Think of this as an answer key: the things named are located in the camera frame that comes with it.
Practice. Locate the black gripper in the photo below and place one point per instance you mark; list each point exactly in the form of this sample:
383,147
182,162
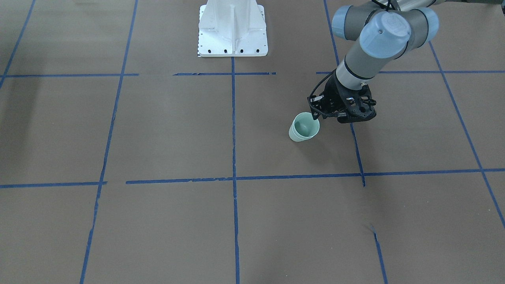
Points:
334,91

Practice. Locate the green cup from pedestal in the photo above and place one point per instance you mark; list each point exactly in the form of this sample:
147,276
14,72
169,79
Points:
306,125

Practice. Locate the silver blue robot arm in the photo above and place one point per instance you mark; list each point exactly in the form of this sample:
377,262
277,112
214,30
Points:
382,31

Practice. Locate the green cup near pedestal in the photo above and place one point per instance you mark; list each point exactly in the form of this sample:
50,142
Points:
295,136

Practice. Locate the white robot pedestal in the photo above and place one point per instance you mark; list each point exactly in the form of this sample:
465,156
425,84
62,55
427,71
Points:
232,28

